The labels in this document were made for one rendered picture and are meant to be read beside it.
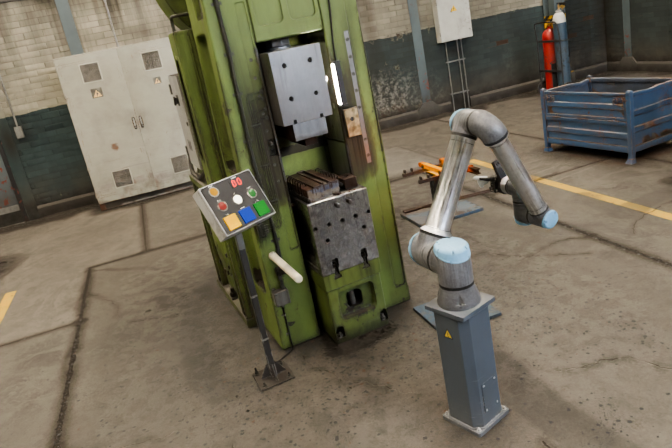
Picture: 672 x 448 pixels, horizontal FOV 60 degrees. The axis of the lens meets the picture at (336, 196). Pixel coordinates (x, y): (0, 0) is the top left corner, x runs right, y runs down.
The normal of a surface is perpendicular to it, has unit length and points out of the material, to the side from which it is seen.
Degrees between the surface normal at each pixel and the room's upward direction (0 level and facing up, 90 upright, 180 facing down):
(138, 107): 90
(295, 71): 90
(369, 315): 90
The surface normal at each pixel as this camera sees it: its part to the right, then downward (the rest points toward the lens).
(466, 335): -0.10, 0.30
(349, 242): 0.40, 0.18
